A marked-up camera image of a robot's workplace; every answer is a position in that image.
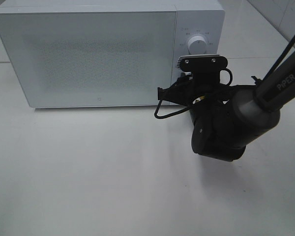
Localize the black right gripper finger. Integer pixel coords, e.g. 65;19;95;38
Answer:
157;85;187;105
176;75;192;85

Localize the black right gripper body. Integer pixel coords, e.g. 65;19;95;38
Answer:
180;71;233;107

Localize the white microwave door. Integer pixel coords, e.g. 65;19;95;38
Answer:
0;12;176;108

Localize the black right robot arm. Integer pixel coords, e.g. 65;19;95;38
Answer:
157;45;295;162

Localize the white microwave oven body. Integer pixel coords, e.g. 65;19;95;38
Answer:
0;0;226;110

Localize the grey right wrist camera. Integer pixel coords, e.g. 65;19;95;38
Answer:
177;54;228;73

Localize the black camera cable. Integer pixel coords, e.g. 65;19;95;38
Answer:
154;68;234;120

